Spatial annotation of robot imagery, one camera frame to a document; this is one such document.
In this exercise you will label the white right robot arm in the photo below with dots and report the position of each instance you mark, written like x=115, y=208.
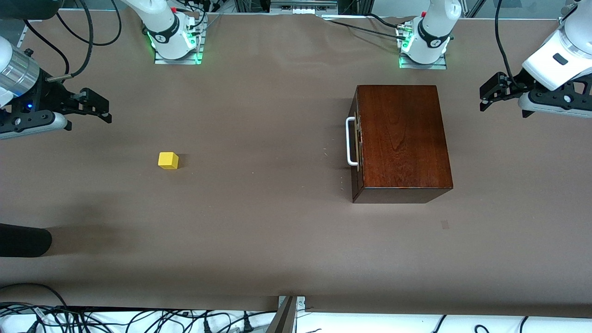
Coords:
x=166, y=27

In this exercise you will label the black cylindrical object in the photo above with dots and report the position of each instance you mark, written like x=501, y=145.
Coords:
x=23, y=240

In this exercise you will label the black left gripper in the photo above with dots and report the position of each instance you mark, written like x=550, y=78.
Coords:
x=514, y=85

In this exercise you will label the yellow cube block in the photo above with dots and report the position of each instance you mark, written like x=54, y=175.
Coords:
x=168, y=160

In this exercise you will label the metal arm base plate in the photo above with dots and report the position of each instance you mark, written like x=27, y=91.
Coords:
x=196, y=55
x=423, y=65

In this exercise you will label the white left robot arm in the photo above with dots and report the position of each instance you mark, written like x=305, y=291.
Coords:
x=432, y=32

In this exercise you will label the aluminium frame corner post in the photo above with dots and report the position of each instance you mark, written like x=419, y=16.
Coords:
x=568, y=13

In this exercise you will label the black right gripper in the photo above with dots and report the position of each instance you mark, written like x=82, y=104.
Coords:
x=52, y=95

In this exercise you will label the dark brown wooden box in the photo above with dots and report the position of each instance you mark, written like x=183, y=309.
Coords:
x=402, y=138

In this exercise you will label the metal table edge bracket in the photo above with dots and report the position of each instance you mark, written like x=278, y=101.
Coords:
x=287, y=314

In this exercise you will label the brown table cover sheet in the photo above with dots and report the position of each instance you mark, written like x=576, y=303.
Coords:
x=277, y=231

